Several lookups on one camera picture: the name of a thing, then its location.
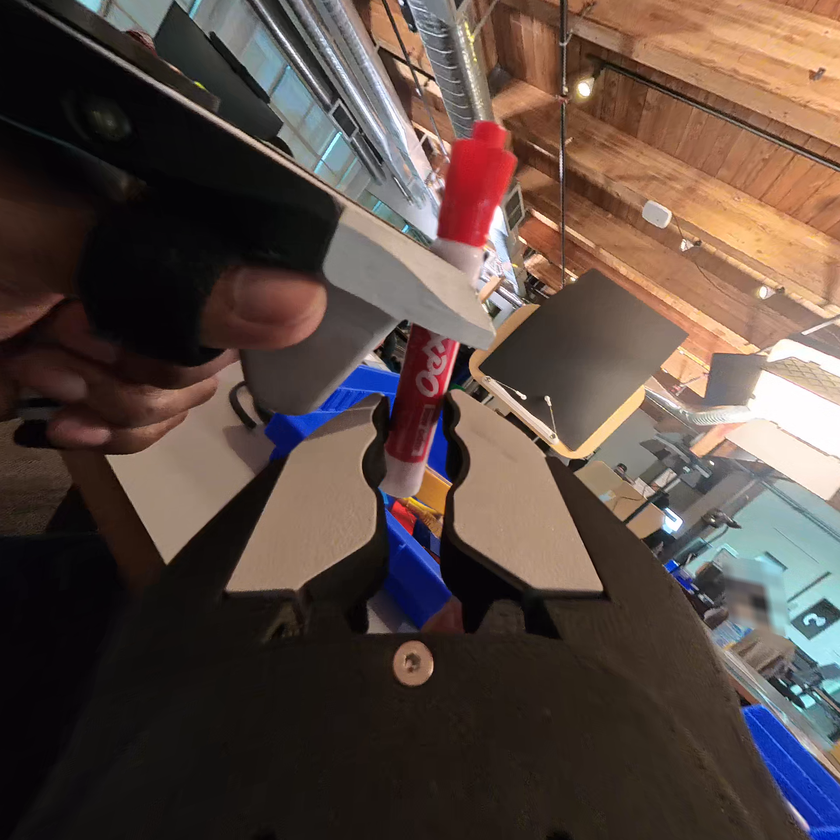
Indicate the studio light panel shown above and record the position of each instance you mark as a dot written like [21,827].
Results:
[800,407]

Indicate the yellow tape roll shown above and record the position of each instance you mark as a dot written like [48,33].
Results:
[433,487]

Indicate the black board with wooden rim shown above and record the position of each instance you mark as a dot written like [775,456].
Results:
[577,354]

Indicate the spiral metal duct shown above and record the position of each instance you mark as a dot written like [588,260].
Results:
[453,65]

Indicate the red and white marker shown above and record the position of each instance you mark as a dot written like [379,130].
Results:
[476,184]

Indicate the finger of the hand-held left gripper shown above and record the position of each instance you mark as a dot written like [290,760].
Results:
[407,282]

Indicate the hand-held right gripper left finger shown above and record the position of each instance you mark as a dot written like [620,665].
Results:
[308,518]

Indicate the large blue plastic bin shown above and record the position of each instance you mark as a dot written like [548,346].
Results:
[413,571]

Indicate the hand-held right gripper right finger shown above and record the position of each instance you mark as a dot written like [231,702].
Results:
[518,518]

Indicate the white ceiling sensor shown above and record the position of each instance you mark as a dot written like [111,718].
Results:
[657,214]

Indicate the person's left hand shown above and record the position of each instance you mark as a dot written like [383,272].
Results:
[118,400]

